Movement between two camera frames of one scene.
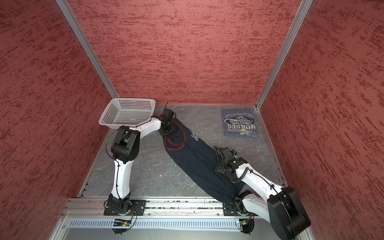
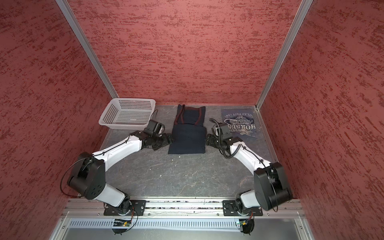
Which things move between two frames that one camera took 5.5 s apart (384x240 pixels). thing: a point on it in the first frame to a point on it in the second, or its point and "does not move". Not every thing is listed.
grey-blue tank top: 239,122 does not move
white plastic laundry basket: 128,112 does not move
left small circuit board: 120,222 does not move
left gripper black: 172,129 to 166,140
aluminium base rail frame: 87,218 does not move
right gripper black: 218,168 to 210,140
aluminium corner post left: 66,9 does not move
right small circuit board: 243,223 does not move
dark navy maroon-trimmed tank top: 200,158 to 188,134
